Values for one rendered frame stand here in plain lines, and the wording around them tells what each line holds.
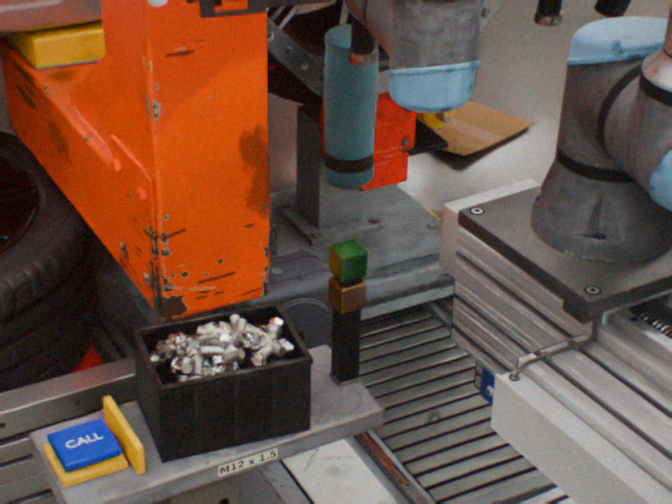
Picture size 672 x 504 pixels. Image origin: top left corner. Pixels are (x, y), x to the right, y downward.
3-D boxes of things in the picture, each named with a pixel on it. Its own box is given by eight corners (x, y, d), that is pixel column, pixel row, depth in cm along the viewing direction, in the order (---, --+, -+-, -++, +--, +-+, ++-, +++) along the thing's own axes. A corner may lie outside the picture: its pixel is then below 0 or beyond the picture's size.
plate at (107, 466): (105, 431, 176) (105, 425, 175) (128, 467, 170) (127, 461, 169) (42, 451, 173) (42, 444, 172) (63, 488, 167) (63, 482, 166)
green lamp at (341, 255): (353, 263, 180) (354, 237, 178) (368, 277, 177) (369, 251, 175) (327, 270, 178) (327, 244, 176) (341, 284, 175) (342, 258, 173)
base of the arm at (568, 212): (706, 239, 148) (724, 155, 143) (594, 276, 141) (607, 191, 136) (607, 182, 159) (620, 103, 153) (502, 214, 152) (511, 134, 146)
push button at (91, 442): (103, 430, 175) (102, 416, 174) (122, 462, 170) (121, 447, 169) (47, 447, 172) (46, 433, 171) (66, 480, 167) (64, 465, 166)
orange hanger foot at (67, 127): (102, 110, 242) (82, -91, 224) (227, 245, 203) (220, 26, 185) (6, 126, 235) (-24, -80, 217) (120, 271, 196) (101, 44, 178)
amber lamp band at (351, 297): (352, 294, 183) (353, 269, 181) (367, 308, 180) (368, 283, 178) (326, 301, 181) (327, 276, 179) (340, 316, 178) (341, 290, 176)
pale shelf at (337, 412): (326, 360, 195) (326, 343, 194) (385, 426, 182) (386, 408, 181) (29, 450, 177) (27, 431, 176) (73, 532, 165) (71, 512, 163)
